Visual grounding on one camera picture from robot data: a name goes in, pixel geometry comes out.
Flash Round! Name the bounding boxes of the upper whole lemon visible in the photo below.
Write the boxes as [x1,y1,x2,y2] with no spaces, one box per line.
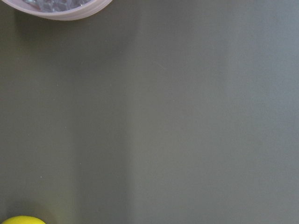
[1,216,45,224]

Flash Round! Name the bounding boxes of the pink bowl with ice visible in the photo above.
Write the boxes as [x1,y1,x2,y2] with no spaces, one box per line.
[2,0,112,21]

